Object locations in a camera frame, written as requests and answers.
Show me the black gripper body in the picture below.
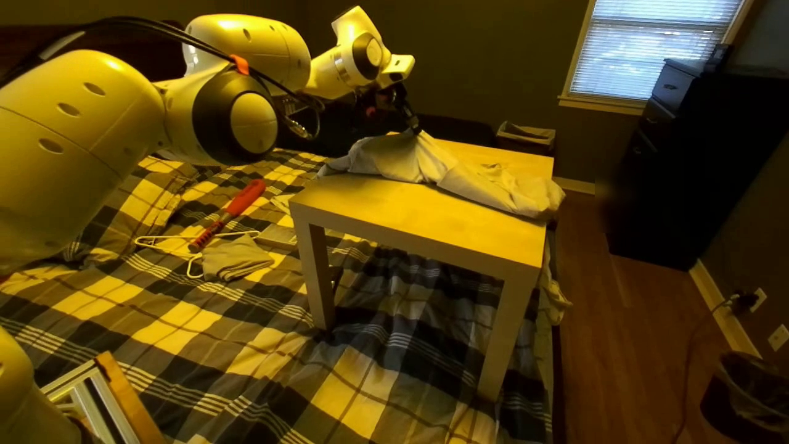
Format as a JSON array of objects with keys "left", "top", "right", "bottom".
[{"left": 361, "top": 83, "right": 419, "bottom": 132}]

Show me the light grey cloth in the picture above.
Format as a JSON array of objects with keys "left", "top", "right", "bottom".
[{"left": 320, "top": 131, "right": 566, "bottom": 220}]

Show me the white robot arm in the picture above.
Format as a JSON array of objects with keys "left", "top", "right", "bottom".
[{"left": 0, "top": 6, "right": 415, "bottom": 273}]

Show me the light wooden side table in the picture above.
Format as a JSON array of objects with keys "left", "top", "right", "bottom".
[{"left": 288, "top": 175, "right": 549, "bottom": 400}]

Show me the dark laundry hamper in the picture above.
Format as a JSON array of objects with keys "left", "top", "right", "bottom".
[{"left": 497, "top": 120, "right": 558, "bottom": 156}]

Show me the grey face mask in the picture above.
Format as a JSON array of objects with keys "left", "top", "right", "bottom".
[{"left": 186, "top": 232, "right": 274, "bottom": 280}]

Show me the plaid yellow black bedspread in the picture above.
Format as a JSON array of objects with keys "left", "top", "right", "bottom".
[{"left": 0, "top": 151, "right": 551, "bottom": 444}]

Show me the black dresser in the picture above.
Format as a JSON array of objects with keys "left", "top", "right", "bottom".
[{"left": 599, "top": 58, "right": 789, "bottom": 270}]

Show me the green box at corner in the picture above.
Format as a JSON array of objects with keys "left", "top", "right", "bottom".
[{"left": 42, "top": 353, "right": 165, "bottom": 444}]

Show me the orange handled tool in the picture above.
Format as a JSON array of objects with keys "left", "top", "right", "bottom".
[{"left": 187, "top": 179, "right": 267, "bottom": 253}]

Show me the window with white frame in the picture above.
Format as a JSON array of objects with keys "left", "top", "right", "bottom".
[{"left": 558, "top": 0, "right": 758, "bottom": 115}]

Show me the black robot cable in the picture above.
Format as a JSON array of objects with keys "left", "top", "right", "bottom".
[{"left": 23, "top": 11, "right": 328, "bottom": 143}]

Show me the wall outlet with plug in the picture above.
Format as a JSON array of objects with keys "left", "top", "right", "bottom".
[{"left": 732, "top": 288, "right": 768, "bottom": 315}]

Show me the white wall outlet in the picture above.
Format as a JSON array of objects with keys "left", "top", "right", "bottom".
[{"left": 768, "top": 322, "right": 789, "bottom": 353}]

